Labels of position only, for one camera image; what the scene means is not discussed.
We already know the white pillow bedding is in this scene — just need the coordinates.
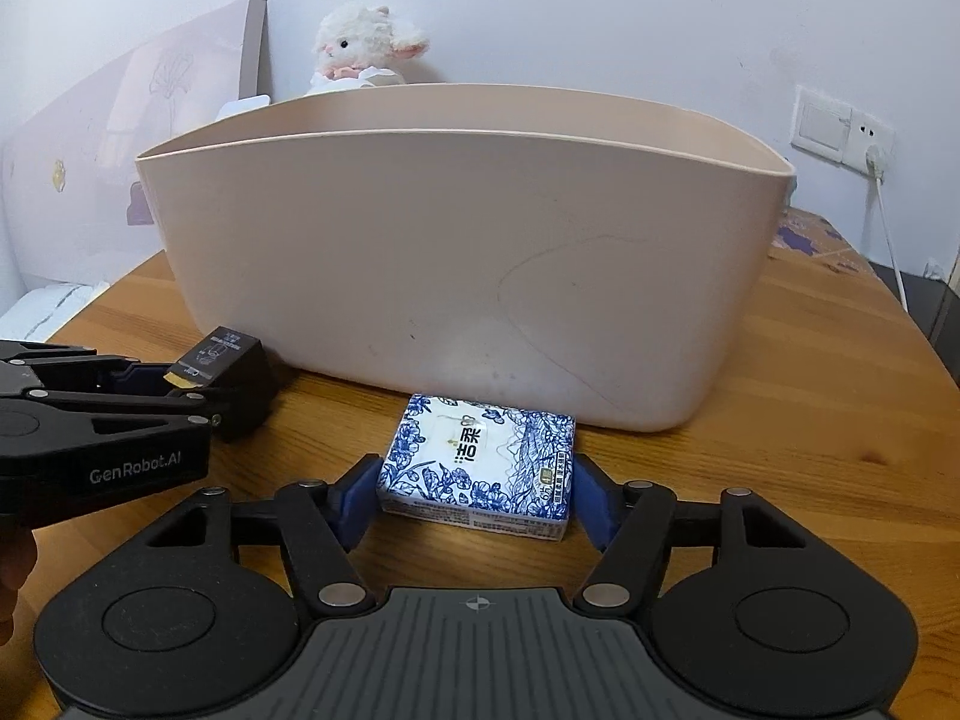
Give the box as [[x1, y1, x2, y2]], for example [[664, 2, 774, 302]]
[[0, 281, 110, 343]]

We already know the blue white patterned box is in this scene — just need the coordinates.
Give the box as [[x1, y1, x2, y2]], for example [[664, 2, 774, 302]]
[[377, 394, 576, 541]]

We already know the small black box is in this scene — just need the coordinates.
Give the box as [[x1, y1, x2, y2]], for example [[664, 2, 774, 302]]
[[164, 327, 278, 442]]

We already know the black laptop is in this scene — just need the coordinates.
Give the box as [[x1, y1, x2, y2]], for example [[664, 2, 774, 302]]
[[901, 273, 960, 383]]

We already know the pink purple headboard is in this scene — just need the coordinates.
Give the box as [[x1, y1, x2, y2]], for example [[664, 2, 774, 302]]
[[2, 0, 267, 289]]

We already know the beige plastic storage bin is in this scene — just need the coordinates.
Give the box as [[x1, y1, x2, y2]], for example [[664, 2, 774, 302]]
[[137, 83, 796, 431]]

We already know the white phone stand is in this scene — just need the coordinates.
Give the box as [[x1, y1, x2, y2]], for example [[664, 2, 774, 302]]
[[215, 94, 272, 122]]

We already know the white plush lamb toy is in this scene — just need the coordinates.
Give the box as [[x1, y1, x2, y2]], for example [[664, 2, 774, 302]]
[[306, 4, 430, 96]]

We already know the white power cable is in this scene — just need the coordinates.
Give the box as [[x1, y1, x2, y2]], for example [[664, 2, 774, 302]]
[[865, 148, 913, 316]]

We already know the white wall switch socket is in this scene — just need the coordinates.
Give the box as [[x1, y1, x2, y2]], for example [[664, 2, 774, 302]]
[[791, 86, 895, 181]]

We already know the purple star table mat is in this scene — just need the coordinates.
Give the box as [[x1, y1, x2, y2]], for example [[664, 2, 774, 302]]
[[773, 206, 871, 275]]

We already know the person left hand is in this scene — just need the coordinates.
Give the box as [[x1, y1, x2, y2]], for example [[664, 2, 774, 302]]
[[0, 525, 37, 645]]

